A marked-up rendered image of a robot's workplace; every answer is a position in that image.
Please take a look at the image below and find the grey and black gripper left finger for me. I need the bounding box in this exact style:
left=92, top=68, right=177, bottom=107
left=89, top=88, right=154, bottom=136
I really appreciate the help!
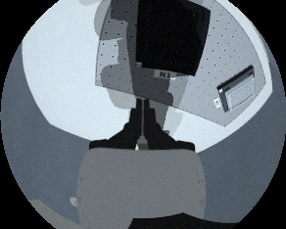
left=89, top=99, right=142, bottom=150

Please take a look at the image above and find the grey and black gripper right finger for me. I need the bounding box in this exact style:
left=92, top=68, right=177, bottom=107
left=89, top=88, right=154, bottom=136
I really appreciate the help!
left=143, top=99, right=195, bottom=152

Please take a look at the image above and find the white label with black text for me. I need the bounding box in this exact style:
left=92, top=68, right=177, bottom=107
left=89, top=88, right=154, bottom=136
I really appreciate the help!
left=154, top=69, right=176, bottom=80

